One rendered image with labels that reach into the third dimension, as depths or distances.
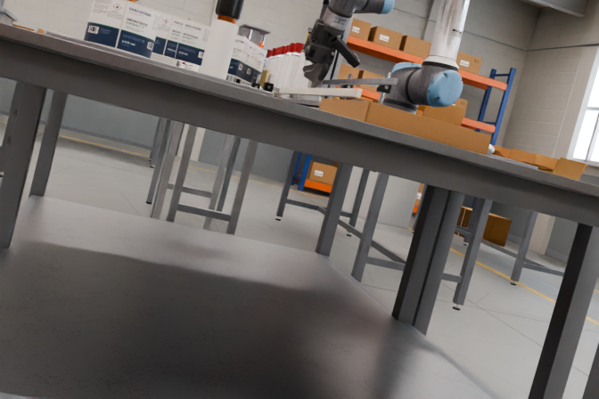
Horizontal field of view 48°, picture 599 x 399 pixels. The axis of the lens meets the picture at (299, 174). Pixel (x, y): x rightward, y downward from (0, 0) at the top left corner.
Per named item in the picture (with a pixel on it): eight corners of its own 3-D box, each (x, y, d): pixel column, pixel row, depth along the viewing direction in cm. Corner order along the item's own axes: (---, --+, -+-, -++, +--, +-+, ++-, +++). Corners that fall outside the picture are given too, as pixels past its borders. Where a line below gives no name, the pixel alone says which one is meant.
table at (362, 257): (269, 216, 585) (291, 130, 580) (353, 235, 606) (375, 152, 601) (346, 289, 373) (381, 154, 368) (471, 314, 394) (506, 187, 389)
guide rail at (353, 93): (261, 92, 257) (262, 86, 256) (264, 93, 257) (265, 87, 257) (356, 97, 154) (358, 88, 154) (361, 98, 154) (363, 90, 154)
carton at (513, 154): (472, 177, 677) (482, 142, 674) (510, 187, 686) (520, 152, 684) (491, 183, 639) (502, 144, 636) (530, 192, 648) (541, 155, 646)
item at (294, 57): (277, 98, 237) (291, 41, 236) (291, 101, 238) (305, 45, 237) (280, 98, 232) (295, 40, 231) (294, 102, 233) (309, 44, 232)
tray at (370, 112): (316, 115, 150) (321, 98, 149) (419, 142, 157) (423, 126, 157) (364, 122, 121) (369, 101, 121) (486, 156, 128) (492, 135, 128)
